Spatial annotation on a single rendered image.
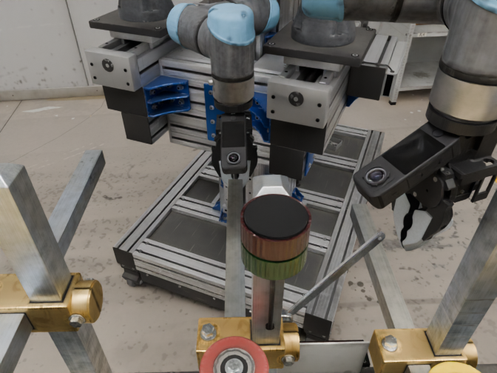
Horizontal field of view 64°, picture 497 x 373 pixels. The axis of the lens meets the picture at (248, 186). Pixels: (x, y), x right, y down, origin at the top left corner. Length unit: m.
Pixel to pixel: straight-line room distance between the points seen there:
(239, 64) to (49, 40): 2.64
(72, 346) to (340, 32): 0.80
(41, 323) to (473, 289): 0.50
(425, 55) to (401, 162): 3.21
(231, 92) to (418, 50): 2.98
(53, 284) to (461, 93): 0.46
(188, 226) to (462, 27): 1.38
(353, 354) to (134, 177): 1.84
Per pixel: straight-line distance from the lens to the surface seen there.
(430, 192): 0.51
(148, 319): 1.66
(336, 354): 0.68
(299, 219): 0.34
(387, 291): 0.70
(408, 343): 0.64
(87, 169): 0.72
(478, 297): 0.55
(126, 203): 2.16
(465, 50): 0.44
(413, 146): 0.47
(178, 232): 1.64
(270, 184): 0.37
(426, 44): 3.62
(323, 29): 0.96
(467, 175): 0.51
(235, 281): 0.63
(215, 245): 1.57
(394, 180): 0.45
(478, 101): 0.45
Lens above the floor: 1.35
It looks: 38 degrees down
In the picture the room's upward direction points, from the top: straight up
